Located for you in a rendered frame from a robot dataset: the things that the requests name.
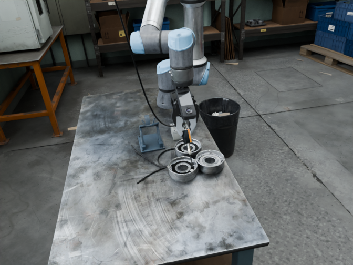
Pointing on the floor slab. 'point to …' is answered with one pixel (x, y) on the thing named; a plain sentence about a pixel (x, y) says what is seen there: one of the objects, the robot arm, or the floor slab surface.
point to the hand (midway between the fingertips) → (186, 133)
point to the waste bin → (221, 122)
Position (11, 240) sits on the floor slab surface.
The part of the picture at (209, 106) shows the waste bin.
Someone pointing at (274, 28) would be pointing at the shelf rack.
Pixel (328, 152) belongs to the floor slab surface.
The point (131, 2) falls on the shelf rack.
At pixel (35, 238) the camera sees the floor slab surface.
